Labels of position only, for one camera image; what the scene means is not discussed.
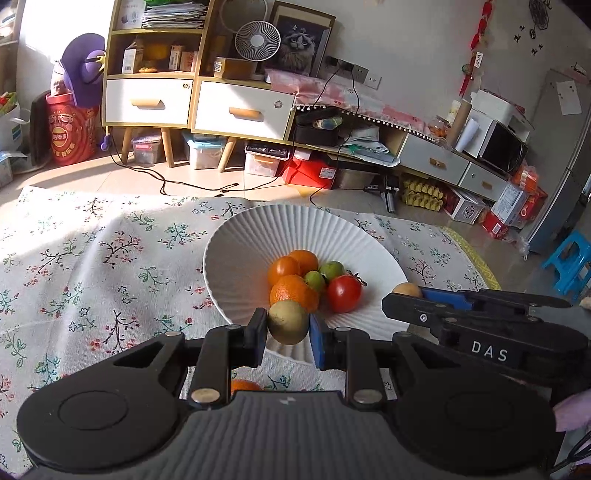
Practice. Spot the white small carton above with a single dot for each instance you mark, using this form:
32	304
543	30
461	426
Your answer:
131	59

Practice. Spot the wall socket strip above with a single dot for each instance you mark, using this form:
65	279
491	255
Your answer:
346	69

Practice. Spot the white desk fan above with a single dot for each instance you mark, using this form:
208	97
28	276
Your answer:
257	41

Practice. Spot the red hanging ornament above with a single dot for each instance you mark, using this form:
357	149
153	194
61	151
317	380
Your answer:
475	46

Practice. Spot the orange mandarin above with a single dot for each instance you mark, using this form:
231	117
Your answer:
303	260
294	294

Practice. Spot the low wooden tv cabinet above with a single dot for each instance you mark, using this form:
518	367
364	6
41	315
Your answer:
392	152

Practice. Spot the pale yellow-green round fruit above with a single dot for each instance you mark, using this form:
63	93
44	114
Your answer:
288	323

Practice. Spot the brown cardboard box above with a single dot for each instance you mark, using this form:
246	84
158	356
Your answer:
233	68

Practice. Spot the purple plush toy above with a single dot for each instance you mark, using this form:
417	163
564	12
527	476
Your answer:
83	69

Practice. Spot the clear storage box black lid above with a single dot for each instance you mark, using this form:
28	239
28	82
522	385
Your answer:
265	161

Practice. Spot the pile of folded papers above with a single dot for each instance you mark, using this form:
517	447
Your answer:
175	16

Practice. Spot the black handheld device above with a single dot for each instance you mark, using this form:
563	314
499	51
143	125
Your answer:
388	191

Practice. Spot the red flat box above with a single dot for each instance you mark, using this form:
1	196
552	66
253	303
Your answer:
307	173

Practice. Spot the brown kiwi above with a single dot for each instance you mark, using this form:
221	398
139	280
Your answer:
406	290

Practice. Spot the grey refrigerator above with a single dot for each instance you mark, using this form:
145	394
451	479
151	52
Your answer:
563	175

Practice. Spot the small smooth orange fruit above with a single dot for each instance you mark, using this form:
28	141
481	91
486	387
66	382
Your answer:
244	386
282	269

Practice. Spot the white paper note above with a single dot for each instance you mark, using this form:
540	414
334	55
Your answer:
569	98

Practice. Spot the clear plastic storage box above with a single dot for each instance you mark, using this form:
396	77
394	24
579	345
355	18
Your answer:
147	150
205	154

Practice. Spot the wooden shelf cabinet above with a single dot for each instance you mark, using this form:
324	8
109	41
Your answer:
203	46

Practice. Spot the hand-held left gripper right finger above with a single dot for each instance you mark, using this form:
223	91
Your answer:
318	344

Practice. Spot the blue plastic stool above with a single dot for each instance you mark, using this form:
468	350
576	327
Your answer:
570	263

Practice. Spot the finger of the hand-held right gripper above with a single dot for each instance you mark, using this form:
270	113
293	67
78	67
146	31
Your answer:
411	309
448	297

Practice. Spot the red round bucket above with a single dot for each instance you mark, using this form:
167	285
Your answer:
71	131

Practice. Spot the white cabinet drawer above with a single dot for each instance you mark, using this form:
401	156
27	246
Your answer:
147	101
244	110

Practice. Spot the microwave oven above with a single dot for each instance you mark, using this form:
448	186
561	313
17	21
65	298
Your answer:
501	145

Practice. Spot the white ribbed plate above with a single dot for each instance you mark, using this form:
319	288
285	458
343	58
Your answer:
240	249

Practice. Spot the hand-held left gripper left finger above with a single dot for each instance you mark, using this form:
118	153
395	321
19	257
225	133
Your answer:
256	339

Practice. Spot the orange snack bags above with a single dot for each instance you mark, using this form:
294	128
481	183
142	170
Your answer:
531	184

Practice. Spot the cardboard tube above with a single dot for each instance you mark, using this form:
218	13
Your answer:
457	122

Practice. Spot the yellow egg cartons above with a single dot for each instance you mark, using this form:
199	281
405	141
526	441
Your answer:
422	196

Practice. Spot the black bag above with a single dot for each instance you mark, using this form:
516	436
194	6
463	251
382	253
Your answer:
316	131

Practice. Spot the white and red carton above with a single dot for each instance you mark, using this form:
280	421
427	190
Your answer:
464	207

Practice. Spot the grey-white low drawer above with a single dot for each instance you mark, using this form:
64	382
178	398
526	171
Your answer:
434	159
485	182

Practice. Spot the floral tablecloth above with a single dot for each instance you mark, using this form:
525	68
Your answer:
115	277

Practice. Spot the small green fruit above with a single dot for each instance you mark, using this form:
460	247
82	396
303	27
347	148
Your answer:
333	269
315	280

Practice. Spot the red tomato with calyx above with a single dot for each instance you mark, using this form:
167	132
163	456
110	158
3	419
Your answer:
344	294

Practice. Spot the small red box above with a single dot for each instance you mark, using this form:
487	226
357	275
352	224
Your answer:
496	224

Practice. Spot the jar of orange snacks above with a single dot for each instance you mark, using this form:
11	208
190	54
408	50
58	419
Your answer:
438	128

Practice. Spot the blue and white box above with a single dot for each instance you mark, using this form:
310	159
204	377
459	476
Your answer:
510	205

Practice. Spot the black wall decoration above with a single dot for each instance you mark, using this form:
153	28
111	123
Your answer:
540	14

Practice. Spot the framed cat picture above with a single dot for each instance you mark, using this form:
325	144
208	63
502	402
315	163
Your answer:
300	41

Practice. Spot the pink lace cloth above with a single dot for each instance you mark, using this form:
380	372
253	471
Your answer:
369	108

